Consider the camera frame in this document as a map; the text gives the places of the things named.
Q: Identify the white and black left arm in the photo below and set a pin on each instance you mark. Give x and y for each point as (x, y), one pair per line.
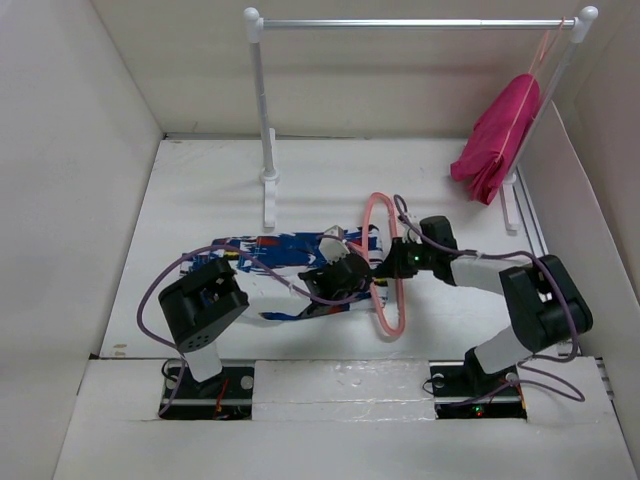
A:
(200, 306)

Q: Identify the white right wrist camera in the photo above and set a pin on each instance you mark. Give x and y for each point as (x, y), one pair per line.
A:
(409, 234)

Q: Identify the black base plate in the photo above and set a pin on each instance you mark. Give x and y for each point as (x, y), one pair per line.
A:
(458, 398)
(226, 397)

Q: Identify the blue patterned trousers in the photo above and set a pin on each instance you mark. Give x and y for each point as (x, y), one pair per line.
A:
(288, 254)

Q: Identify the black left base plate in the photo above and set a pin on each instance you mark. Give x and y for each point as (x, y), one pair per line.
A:
(226, 397)

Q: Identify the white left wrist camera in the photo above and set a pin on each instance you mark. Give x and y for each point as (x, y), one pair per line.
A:
(332, 244)

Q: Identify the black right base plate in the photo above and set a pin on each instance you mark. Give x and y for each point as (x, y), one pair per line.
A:
(458, 398)

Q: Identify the magenta garment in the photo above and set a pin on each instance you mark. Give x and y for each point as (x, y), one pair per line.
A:
(476, 166)

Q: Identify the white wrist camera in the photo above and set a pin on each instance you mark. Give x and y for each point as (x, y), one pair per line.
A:
(409, 234)
(332, 244)

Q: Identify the aluminium rail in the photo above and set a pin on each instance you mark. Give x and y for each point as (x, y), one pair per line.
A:
(529, 217)

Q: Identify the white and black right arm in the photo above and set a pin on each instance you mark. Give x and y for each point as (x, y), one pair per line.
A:
(544, 304)

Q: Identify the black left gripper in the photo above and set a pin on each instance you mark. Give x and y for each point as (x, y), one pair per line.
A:
(363, 283)

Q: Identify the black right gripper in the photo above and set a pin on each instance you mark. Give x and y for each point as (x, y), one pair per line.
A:
(394, 265)

